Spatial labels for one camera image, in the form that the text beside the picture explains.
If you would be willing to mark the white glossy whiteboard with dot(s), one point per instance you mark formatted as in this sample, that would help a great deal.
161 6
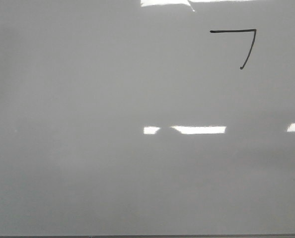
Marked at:
125 117

